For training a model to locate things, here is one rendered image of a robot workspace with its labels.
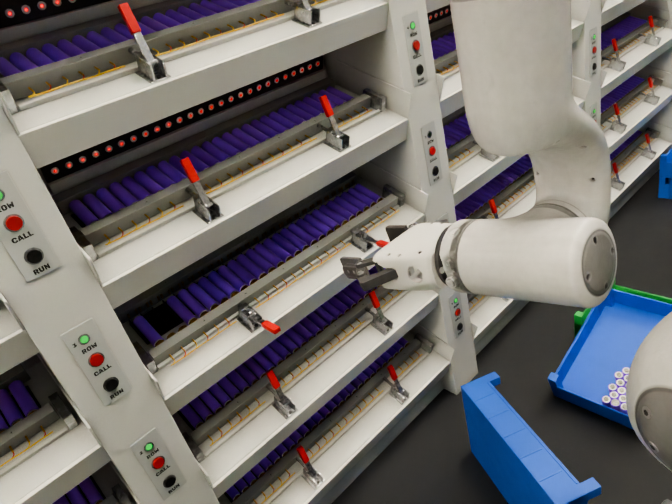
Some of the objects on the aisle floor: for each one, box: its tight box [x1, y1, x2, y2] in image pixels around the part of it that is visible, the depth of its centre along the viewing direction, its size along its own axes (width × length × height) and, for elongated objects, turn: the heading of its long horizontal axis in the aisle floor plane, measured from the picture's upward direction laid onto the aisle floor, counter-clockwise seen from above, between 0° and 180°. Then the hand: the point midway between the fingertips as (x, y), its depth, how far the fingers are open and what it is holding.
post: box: [323, 0, 478, 395], centre depth 98 cm, size 20×9×178 cm, turn 66°
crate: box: [548, 288, 672, 430], centre depth 119 cm, size 30×20×8 cm
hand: (372, 251), depth 73 cm, fingers open, 8 cm apart
